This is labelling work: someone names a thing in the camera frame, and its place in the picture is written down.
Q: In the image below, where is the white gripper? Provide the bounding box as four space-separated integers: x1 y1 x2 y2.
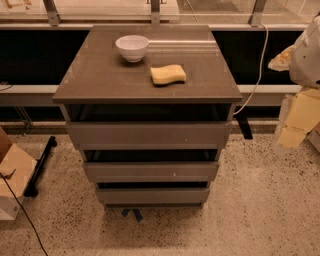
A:
276 89 320 149

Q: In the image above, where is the grey bottom drawer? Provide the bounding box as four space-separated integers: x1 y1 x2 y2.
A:
96 188 209 205

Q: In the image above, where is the grey drawer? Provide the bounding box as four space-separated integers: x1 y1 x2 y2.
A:
96 188 209 205
84 162 219 183
66 122 231 150

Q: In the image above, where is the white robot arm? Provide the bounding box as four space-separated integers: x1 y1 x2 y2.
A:
277 16 320 149

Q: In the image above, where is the grey drawer cabinet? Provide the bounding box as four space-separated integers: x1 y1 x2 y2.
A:
53 24 241 208

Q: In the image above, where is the grey middle drawer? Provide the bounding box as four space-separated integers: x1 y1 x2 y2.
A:
84 162 219 183

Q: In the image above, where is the grey top drawer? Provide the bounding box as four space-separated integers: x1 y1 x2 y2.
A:
66 122 231 150

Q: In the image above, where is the cardboard box right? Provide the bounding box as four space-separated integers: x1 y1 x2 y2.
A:
308 123 320 153

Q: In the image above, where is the cardboard box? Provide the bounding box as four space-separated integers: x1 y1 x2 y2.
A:
0 128 37 220
308 123 320 153

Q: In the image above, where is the yellow sponge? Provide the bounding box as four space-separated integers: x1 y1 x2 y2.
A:
150 64 186 85

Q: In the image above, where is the blue tape cross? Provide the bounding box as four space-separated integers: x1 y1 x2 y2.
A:
121 209 143 223

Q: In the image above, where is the white ceramic bowl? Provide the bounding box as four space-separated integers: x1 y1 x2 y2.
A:
115 35 149 63

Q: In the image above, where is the black stand foot left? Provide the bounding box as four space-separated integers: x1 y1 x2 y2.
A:
24 136 57 197

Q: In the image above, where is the cardboard box left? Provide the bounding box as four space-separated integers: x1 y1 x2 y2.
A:
0 128 37 220

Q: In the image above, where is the metal window railing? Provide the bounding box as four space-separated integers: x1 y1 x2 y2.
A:
0 0 320 108

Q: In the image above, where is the black post behind cabinet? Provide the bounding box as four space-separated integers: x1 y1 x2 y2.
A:
234 108 253 140

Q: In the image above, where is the white cable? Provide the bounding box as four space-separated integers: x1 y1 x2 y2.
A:
232 23 270 117

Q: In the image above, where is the black cable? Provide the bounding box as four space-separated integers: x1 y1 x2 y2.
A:
0 172 50 256

